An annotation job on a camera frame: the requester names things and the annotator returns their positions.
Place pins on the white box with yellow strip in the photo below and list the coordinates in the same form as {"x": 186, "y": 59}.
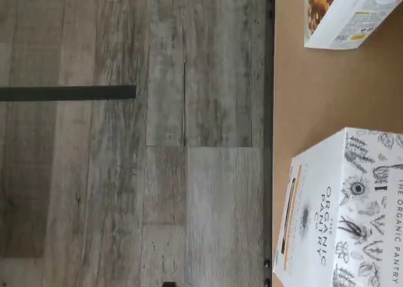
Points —
{"x": 346, "y": 211}

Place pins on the brown lower shelf board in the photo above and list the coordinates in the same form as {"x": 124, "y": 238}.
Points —
{"x": 315, "y": 95}

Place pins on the black floor tape strip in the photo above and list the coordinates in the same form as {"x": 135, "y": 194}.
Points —
{"x": 63, "y": 92}

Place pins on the yellow granola box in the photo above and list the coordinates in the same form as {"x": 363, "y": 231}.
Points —
{"x": 343, "y": 13}

